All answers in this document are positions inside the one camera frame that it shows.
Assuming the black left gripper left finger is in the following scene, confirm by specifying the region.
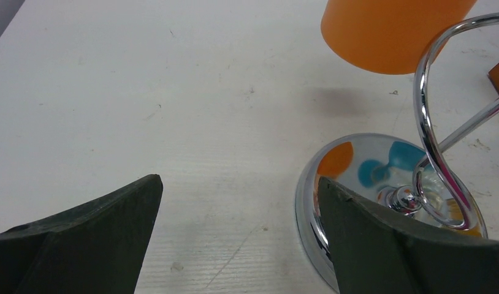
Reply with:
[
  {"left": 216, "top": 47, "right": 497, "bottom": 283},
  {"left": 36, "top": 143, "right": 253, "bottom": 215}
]
[{"left": 0, "top": 174, "right": 163, "bottom": 293}]

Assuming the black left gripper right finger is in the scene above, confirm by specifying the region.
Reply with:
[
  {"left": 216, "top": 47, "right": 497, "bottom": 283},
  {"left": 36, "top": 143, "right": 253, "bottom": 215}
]
[{"left": 318, "top": 177, "right": 499, "bottom": 293}]

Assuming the silver wire glass rack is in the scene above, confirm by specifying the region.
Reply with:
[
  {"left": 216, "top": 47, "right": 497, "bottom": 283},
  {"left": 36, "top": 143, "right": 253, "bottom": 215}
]
[{"left": 295, "top": 12, "right": 499, "bottom": 293}]

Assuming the orange plastic wine glass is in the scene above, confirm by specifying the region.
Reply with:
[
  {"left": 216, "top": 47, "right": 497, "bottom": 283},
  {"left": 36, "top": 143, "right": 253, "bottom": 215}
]
[{"left": 321, "top": 0, "right": 475, "bottom": 75}]

